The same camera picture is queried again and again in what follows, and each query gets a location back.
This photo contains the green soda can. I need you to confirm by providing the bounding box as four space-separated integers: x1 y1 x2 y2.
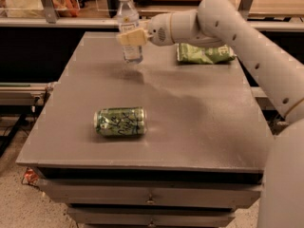
93 107 147 137

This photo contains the green chip bag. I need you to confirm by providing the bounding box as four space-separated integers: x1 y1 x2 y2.
177 43 236 65

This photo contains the grey drawer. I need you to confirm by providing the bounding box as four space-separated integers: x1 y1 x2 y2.
38 179 260 209
67 208 235 228

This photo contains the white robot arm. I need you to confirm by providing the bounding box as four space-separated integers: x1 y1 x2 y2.
118 0 304 228

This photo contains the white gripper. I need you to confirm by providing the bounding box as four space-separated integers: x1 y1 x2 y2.
116 13 174 47

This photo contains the red small object on floor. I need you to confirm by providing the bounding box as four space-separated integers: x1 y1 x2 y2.
22 168 39 185

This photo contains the orange patterned bag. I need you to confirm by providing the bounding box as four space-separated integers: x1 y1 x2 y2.
52 0 79 17

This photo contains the grey upper drawer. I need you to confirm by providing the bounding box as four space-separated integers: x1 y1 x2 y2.
38 179 260 209

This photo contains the grey lower drawer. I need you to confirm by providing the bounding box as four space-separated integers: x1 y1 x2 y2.
67 208 235 228

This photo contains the clear plastic water bottle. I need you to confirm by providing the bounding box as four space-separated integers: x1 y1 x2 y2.
117 0 143 64

